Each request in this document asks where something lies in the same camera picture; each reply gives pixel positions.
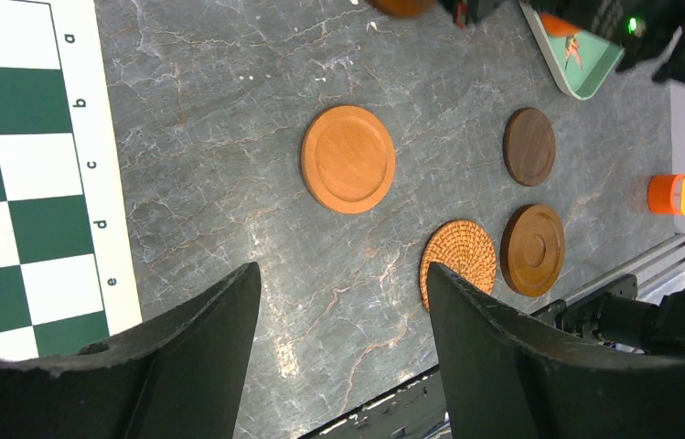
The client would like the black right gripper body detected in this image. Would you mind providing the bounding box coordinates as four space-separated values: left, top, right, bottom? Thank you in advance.
438 0 685 111

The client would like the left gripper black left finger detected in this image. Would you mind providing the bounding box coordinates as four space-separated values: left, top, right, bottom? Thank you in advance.
0 262 262 438

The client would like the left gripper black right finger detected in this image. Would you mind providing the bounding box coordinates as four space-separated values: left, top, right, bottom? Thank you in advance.
427 263 685 438

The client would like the brown ridged wooden coaster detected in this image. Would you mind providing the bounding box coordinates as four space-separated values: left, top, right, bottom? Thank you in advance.
500 204 566 297

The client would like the woven rattan coaster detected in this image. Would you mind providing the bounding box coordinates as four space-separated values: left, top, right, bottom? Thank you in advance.
419 219 498 311

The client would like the dark walnut wooden coaster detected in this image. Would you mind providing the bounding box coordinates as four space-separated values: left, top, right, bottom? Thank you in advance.
503 107 556 187

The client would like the light orange wooden coaster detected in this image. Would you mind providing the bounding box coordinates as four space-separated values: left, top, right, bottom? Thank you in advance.
300 105 396 214

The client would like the mint green floral tray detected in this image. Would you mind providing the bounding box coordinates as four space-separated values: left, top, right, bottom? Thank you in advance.
519 4 624 101

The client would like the orange yellow small container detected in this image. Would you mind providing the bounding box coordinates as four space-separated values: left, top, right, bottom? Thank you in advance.
647 174 685 216

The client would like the green white chessboard mat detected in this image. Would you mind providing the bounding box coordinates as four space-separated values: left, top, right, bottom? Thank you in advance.
0 1 143 361

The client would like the orange mug black handle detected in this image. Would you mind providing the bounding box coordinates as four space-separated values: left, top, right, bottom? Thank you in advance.
539 13 582 37

